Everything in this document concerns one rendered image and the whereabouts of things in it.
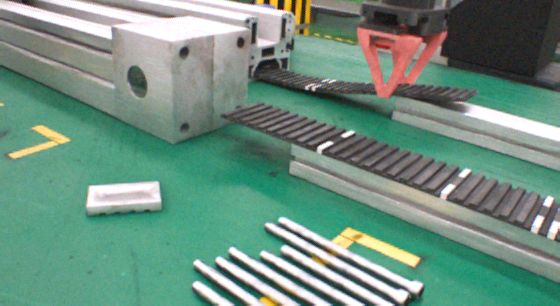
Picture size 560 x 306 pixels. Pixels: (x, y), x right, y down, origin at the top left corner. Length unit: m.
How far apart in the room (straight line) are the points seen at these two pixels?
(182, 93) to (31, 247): 0.19
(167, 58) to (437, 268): 0.27
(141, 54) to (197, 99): 0.06
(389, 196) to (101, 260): 0.20
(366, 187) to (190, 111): 0.18
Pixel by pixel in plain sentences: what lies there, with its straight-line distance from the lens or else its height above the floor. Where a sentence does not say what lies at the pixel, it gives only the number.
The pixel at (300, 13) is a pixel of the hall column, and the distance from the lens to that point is 3.96.
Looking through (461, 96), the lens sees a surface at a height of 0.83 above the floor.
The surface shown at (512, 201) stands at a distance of 0.35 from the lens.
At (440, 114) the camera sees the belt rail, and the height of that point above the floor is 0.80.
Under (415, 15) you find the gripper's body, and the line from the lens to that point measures 0.49.
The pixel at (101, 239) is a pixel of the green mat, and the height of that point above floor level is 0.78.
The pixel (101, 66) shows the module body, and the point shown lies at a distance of 0.52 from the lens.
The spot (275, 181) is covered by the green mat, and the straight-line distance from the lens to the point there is 0.39.
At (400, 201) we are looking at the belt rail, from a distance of 0.36.
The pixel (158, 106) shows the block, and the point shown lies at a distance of 0.45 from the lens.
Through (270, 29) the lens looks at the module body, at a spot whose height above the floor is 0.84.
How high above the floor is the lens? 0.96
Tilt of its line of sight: 24 degrees down
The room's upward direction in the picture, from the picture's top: 5 degrees clockwise
